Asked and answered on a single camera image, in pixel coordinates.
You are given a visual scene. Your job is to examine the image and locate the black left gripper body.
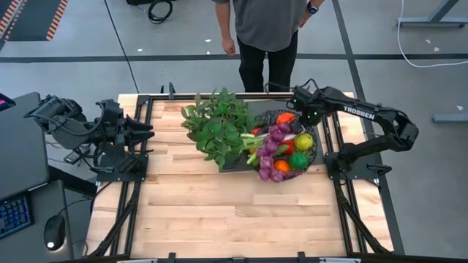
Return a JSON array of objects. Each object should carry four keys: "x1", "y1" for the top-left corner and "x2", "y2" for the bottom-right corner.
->
[{"x1": 95, "y1": 99, "x2": 129, "y2": 148}]

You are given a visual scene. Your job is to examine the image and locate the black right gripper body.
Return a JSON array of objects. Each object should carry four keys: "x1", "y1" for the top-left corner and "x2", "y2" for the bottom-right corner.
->
[{"x1": 290, "y1": 85, "x2": 325, "y2": 127}]

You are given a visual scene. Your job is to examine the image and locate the yellow green apple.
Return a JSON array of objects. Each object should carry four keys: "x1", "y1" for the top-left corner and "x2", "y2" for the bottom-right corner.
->
[{"x1": 293, "y1": 132, "x2": 314, "y2": 152}]

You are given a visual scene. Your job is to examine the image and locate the dark wire basket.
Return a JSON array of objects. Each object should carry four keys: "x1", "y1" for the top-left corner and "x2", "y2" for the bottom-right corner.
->
[{"x1": 252, "y1": 108, "x2": 319, "y2": 180}]

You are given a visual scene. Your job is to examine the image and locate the purple grapes bunch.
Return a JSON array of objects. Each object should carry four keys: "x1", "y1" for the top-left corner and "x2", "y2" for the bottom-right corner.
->
[{"x1": 257, "y1": 123, "x2": 304, "y2": 183}]

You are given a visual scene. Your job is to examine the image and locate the shiny green round fruit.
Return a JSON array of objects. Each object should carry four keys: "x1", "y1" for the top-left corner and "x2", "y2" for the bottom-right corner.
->
[{"x1": 288, "y1": 152, "x2": 310, "y2": 170}]

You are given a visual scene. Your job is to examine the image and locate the light green leek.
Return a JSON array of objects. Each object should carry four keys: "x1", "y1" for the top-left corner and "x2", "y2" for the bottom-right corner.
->
[{"x1": 239, "y1": 131, "x2": 297, "y2": 166}]

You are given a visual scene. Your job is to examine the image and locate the large orange fruit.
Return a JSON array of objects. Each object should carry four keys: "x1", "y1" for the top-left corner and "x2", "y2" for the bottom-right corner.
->
[{"x1": 275, "y1": 112, "x2": 296, "y2": 126}]

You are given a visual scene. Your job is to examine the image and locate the grey woven placemat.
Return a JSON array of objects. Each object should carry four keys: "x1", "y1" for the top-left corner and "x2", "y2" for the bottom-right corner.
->
[{"x1": 218, "y1": 99, "x2": 327, "y2": 174}]

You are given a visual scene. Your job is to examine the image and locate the small orange fruit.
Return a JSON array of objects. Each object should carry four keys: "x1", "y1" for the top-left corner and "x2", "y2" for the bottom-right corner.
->
[{"x1": 273, "y1": 159, "x2": 291, "y2": 174}]

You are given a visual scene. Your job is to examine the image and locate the green plant in black pot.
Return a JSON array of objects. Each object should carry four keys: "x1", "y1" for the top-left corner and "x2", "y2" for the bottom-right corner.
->
[{"x1": 181, "y1": 86, "x2": 257, "y2": 173}]

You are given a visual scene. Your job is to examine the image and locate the person's hand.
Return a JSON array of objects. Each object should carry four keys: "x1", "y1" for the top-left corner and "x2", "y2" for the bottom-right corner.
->
[
  {"x1": 222, "y1": 37, "x2": 237, "y2": 57},
  {"x1": 298, "y1": 10, "x2": 312, "y2": 29}
]

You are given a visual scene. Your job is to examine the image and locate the person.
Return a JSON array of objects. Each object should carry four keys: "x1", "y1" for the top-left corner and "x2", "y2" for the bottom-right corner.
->
[{"x1": 211, "y1": 0, "x2": 325, "y2": 93}]

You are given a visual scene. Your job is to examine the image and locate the grey raised desk top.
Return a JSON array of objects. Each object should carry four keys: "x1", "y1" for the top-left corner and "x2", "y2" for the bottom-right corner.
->
[{"x1": 0, "y1": 91, "x2": 50, "y2": 202}]

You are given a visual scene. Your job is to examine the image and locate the black device pink lights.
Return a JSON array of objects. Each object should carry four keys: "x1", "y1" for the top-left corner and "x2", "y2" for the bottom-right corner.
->
[{"x1": 0, "y1": 92, "x2": 17, "y2": 112}]

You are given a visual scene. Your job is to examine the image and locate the black mouse with blue glow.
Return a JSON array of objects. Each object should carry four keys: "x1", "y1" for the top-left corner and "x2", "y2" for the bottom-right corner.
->
[{"x1": 43, "y1": 214, "x2": 67, "y2": 252}]

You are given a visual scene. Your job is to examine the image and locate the black keyboard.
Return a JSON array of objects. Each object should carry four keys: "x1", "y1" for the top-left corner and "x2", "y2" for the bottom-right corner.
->
[{"x1": 0, "y1": 192, "x2": 35, "y2": 240}]

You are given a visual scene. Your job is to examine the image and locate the black floor mat striped edge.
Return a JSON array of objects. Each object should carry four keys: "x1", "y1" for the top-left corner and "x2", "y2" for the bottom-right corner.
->
[{"x1": 0, "y1": 0, "x2": 69, "y2": 42}]

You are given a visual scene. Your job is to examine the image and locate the grey desk foot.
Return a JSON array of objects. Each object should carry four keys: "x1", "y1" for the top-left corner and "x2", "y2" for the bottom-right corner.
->
[
  {"x1": 432, "y1": 113, "x2": 468, "y2": 124},
  {"x1": 397, "y1": 0, "x2": 468, "y2": 28}
]

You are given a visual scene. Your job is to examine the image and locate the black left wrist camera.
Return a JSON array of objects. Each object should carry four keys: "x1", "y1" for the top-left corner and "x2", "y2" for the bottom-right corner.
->
[{"x1": 99, "y1": 99, "x2": 124, "y2": 118}]

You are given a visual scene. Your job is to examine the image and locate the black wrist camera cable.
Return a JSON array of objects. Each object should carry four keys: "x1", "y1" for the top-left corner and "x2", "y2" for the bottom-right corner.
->
[{"x1": 263, "y1": 77, "x2": 320, "y2": 94}]

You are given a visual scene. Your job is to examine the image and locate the coiled black cable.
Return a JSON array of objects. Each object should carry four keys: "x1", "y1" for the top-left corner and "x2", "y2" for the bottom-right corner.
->
[{"x1": 147, "y1": 0, "x2": 174, "y2": 26}]

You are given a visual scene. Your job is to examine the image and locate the white floor cable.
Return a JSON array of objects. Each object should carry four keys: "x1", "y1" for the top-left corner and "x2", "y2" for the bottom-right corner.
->
[{"x1": 396, "y1": 0, "x2": 468, "y2": 69}]

